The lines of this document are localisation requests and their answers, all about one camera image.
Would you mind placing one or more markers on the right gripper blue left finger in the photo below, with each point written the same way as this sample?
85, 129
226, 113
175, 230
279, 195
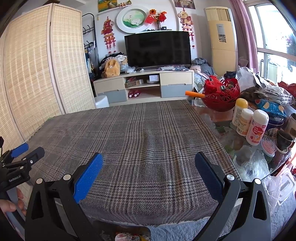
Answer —
87, 176

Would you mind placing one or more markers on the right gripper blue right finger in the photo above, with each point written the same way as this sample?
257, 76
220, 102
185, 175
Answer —
211, 175

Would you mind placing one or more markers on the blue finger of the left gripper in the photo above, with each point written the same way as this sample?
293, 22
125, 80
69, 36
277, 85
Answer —
19, 150

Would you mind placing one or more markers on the person's left hand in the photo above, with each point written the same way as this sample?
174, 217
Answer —
8, 206

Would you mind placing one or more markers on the pink hair brush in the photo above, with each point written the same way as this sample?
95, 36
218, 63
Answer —
268, 146

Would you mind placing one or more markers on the grey plaid tablecloth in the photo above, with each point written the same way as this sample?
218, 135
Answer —
149, 175

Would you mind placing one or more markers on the white cap cream bottle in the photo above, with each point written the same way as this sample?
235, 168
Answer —
244, 121

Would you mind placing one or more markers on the yellow cap white bottle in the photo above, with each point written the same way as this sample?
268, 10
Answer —
239, 106

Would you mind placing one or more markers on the dark ceramic cup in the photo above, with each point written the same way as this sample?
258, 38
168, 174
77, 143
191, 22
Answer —
283, 141

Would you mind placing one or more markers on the red plastic basket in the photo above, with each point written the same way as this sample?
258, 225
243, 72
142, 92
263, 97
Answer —
220, 95

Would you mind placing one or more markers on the bamboo folding screen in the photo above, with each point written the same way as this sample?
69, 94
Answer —
43, 71

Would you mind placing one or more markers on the white plastic stool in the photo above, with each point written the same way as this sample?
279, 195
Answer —
101, 102

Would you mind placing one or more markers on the blue snack bag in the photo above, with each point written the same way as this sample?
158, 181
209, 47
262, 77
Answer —
271, 108

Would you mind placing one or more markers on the cream grey TV cabinet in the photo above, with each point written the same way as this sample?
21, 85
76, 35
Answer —
147, 86

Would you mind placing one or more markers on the yellow plush backpack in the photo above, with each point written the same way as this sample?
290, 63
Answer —
112, 68

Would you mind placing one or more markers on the cream standing air conditioner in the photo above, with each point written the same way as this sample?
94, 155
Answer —
223, 39

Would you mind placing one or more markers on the pink curtain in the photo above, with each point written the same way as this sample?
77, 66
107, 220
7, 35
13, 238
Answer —
244, 23

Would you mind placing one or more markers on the black flat screen television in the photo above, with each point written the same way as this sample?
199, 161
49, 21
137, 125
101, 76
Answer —
158, 48

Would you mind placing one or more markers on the black coat rack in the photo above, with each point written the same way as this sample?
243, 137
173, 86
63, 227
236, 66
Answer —
89, 37

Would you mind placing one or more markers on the flower vase with flags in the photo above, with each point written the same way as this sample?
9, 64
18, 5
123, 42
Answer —
156, 17

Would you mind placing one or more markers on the orange handled tool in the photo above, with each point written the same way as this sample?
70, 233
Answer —
194, 94

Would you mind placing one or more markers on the red hanging wall ornament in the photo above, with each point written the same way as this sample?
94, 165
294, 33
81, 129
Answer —
108, 35

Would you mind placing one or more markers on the pink hanging wall ornament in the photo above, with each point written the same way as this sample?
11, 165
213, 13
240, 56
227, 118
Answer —
187, 25

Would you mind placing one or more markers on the round lotus wall plate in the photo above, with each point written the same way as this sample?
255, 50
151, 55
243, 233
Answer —
131, 19

